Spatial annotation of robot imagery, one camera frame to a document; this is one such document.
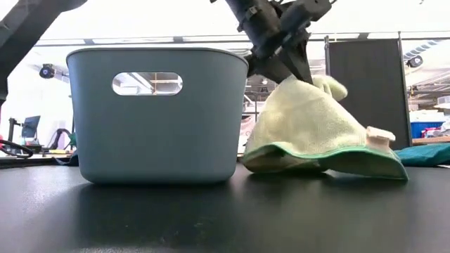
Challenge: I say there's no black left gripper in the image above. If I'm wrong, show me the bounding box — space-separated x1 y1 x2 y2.
224 0 333 85

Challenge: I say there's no blue storage bin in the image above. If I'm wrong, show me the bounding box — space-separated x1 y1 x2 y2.
410 120 446 140

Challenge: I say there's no black partition panel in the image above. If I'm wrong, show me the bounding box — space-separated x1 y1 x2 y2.
323 31 413 151

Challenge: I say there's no blue-grey plastic basket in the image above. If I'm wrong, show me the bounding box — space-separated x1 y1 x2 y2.
65 46 250 186

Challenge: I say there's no dark green microfiber towel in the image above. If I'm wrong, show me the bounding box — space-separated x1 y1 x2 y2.
394 142 450 168

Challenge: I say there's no black table mat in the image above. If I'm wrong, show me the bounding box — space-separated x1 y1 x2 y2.
0 160 450 253

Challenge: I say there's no black ceiling camera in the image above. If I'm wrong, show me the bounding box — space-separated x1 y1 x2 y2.
405 55 425 70
38 63 57 80

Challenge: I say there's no computer monitor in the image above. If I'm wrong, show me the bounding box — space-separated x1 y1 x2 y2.
20 115 41 140

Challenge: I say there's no navy blue microfiber towel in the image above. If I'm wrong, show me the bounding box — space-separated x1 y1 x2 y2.
52 150 81 167

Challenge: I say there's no pale yellow towel green edge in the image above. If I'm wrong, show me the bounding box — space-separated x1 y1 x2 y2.
241 74 410 182

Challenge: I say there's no black cable loop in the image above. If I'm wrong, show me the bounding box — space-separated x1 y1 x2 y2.
0 138 34 160

